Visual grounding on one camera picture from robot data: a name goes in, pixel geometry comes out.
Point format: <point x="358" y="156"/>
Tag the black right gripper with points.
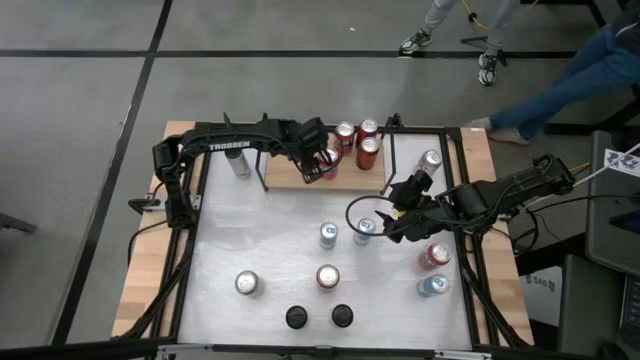
<point x="420" y="217"/>

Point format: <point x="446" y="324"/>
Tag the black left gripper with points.
<point x="310" y="135"/>

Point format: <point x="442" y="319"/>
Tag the red Fanta can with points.
<point x="345" y="132"/>
<point x="368" y="127"/>
<point x="331" y="159"/>
<point x="437" y="254"/>

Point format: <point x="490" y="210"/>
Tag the red can with black graphic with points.
<point x="368" y="155"/>

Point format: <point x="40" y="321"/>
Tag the silver Diet Coke can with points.
<point x="246" y="282"/>
<point x="430" y="161"/>

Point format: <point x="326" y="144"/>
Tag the red soda can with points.
<point x="328" y="276"/>

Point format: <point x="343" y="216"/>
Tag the white Celsius can black lid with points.
<point x="297" y="318"/>
<point x="240" y="167"/>
<point x="342" y="316"/>

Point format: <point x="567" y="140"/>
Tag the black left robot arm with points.
<point x="200" y="142"/>

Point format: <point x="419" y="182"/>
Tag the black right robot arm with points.
<point x="500" y="195"/>

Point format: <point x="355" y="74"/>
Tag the blue silver Red Bull can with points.
<point x="328" y="232"/>
<point x="436" y="284"/>
<point x="365" y="227"/>

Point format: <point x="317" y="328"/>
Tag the wooden tray board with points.
<point x="290" y="175"/>

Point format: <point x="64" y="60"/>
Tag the white table cover sheet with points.
<point x="280" y="235"/>

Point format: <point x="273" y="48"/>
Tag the white printed box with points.
<point x="542" y="295"/>

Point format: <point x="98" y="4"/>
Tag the black furniture leg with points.
<point x="575" y="129"/>

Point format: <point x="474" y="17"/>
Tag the grey box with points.
<point x="590" y="305"/>

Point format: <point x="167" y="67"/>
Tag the grey cabinet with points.
<point x="607" y="240"/>

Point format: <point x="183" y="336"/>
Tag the person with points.
<point x="495" y="30"/>
<point x="590" y="75"/>

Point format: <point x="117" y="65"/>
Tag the black flat device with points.
<point x="627" y="222"/>

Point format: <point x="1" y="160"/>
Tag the white paper label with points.
<point x="622" y="162"/>

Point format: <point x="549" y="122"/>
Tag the black keyboard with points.
<point x="632" y="310"/>

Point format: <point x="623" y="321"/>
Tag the dark chair base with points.
<point x="17" y="223"/>

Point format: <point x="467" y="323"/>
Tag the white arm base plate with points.
<point x="196" y="202"/>

